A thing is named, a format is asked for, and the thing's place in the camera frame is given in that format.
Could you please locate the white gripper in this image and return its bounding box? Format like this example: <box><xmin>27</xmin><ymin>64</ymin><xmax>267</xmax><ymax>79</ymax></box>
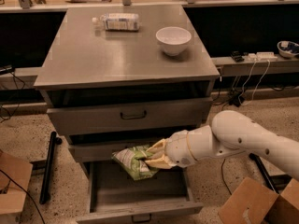
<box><xmin>145</xmin><ymin>130</ymin><xmax>196</xmax><ymax>169</ymax></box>

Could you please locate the green jalapeno chip bag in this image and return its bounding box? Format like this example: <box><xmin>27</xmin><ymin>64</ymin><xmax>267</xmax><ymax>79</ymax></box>
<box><xmin>111</xmin><ymin>145</ymin><xmax>159</xmax><ymax>181</ymax></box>

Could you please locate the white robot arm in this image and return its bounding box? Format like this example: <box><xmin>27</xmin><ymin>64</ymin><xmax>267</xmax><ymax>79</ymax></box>
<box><xmin>146</xmin><ymin>110</ymin><xmax>299</xmax><ymax>180</ymax></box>

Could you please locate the grey open bottom drawer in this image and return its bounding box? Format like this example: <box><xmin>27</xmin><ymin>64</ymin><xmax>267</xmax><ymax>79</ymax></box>
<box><xmin>77</xmin><ymin>160</ymin><xmax>203</xmax><ymax>224</ymax></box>

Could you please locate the grey top drawer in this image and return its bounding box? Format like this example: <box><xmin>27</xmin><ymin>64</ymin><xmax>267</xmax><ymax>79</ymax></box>
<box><xmin>47</xmin><ymin>98</ymin><xmax>212</xmax><ymax>135</ymax></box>

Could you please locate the grey drawer cabinet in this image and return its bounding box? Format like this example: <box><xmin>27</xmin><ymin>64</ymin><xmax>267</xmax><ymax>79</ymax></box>
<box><xmin>33</xmin><ymin>5</ymin><xmax>221</xmax><ymax>224</ymax></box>

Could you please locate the black power adapter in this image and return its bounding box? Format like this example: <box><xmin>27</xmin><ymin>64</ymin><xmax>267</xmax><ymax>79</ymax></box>
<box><xmin>229</xmin><ymin>95</ymin><xmax>245</xmax><ymax>107</ymax></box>

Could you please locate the cardboard box right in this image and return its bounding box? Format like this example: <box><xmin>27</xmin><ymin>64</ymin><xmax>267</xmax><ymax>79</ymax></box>
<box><xmin>219</xmin><ymin>177</ymin><xmax>299</xmax><ymax>224</ymax></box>

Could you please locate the cardboard box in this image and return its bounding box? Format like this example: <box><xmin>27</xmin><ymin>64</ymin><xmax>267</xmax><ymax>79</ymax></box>
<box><xmin>219</xmin><ymin>177</ymin><xmax>299</xmax><ymax>224</ymax></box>
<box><xmin>0</xmin><ymin>151</ymin><xmax>33</xmax><ymax>224</ymax></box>

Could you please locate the black bar right floor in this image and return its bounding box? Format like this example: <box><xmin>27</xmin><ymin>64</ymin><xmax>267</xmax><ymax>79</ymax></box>
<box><xmin>249</xmin><ymin>153</ymin><xmax>278</xmax><ymax>192</ymax></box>

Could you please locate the black bar floor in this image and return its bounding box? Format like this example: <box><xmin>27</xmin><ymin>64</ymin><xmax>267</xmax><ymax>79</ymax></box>
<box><xmin>39</xmin><ymin>132</ymin><xmax>62</xmax><ymax>204</ymax></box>
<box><xmin>249</xmin><ymin>153</ymin><xmax>278</xmax><ymax>192</ymax></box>

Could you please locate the white ceramic bowl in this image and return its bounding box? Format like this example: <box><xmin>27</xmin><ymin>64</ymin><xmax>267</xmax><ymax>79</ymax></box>
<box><xmin>156</xmin><ymin>26</ymin><xmax>192</xmax><ymax>56</ymax></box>

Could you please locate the black bar left floor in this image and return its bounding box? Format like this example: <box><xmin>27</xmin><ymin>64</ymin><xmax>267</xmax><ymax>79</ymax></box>
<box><xmin>39</xmin><ymin>132</ymin><xmax>62</xmax><ymax>204</ymax></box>

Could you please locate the black remote on ledge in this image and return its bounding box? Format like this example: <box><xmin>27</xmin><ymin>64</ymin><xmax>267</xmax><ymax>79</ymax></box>
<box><xmin>231</xmin><ymin>51</ymin><xmax>244</xmax><ymax>63</ymax></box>

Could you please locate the white power strip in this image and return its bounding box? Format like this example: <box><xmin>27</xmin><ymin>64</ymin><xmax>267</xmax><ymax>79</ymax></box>
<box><xmin>248</xmin><ymin>52</ymin><xmax>278</xmax><ymax>61</ymax></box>

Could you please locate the cardboard box left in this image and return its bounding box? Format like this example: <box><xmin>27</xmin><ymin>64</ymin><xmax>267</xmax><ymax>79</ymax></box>
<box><xmin>0</xmin><ymin>151</ymin><xmax>33</xmax><ymax>224</ymax></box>

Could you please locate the blue patterned bowl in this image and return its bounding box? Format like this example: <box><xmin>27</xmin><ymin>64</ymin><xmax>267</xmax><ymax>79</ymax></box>
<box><xmin>278</xmin><ymin>41</ymin><xmax>299</xmax><ymax>58</ymax></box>

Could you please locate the black device left ledge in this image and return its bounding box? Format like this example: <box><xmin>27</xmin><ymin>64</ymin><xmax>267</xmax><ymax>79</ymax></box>
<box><xmin>0</xmin><ymin>65</ymin><xmax>15</xmax><ymax>76</ymax></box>

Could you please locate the black floor cable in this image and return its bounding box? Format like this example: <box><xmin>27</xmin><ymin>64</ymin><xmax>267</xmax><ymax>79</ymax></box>
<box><xmin>221</xmin><ymin>158</ymin><xmax>233</xmax><ymax>196</ymax></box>

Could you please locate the black cable left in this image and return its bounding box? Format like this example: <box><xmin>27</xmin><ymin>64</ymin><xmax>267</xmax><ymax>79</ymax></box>
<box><xmin>0</xmin><ymin>169</ymin><xmax>47</xmax><ymax>224</ymax></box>

